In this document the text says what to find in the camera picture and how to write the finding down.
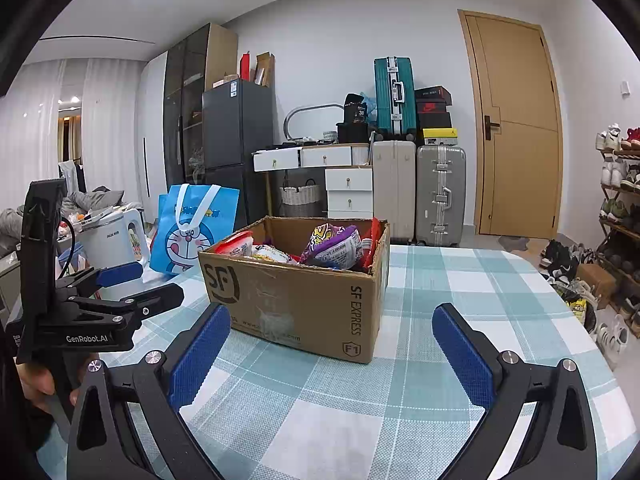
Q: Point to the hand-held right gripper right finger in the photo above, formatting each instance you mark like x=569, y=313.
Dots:
x=465, y=360

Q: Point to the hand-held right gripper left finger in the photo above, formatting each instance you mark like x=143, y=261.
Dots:
x=197, y=355

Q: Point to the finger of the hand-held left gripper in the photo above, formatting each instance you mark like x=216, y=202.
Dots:
x=155, y=300
x=120, y=274

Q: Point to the white red-edged snack packet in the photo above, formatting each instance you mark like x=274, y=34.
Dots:
x=235, y=245

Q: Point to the brown cardboard box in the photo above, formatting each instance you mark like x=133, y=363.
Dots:
x=300, y=305

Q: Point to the purple grape candy bag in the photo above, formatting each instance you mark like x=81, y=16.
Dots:
x=330, y=245

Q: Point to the person's left hand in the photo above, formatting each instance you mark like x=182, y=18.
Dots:
x=37, y=385

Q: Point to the white electric kettle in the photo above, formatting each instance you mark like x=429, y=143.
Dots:
x=110, y=255

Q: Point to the grey clothes pile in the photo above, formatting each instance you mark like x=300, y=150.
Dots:
x=90, y=200

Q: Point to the blue cartoon tote bag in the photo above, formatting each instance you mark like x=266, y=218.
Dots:
x=195, y=240

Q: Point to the grey rag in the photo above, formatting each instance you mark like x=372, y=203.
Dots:
x=512, y=243

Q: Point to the white sheer curtain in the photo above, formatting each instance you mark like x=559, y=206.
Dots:
x=105, y=125

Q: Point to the silver suitcase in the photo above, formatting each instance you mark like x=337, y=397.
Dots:
x=440, y=195

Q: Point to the dark glass display cabinet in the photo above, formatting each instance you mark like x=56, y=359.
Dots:
x=187, y=110

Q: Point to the woven basket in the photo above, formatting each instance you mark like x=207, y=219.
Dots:
x=299, y=195

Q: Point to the beige suitcase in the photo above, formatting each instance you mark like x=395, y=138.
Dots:
x=395, y=190

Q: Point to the grey refrigerator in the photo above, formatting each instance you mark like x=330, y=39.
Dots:
x=237, y=125

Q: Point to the wooden shoe rack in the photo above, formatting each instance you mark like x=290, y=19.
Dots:
x=622, y=230

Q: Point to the white drawer dresser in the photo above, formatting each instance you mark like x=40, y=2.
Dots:
x=347, y=185

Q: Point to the oval metal hoop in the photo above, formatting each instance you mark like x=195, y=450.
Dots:
x=287, y=120

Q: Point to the yellow black shoe box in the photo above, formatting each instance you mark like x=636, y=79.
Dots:
x=440, y=137

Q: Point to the row of shoes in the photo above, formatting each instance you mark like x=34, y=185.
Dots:
x=617, y=175

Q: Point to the striped bowl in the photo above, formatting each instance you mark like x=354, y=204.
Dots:
x=330, y=136

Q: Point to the wooden door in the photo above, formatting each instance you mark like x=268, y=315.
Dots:
x=515, y=125

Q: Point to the plain black shoe box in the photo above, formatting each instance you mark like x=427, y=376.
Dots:
x=434, y=120

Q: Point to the tall red box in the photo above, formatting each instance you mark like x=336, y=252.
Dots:
x=244, y=66

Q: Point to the open brown carton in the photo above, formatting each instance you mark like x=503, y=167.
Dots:
x=265, y=70

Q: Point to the black storage box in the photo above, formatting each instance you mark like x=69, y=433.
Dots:
x=352, y=132

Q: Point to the black shoe box red logo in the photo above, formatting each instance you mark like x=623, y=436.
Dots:
x=434, y=107

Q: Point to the black shoe box red label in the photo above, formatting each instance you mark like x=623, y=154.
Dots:
x=432, y=94

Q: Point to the light blue plastic bag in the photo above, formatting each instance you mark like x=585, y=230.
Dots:
x=372, y=105

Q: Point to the black bag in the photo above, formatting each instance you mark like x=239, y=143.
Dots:
x=355, y=108

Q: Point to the teal suitcase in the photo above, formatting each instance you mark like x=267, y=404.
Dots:
x=387, y=95

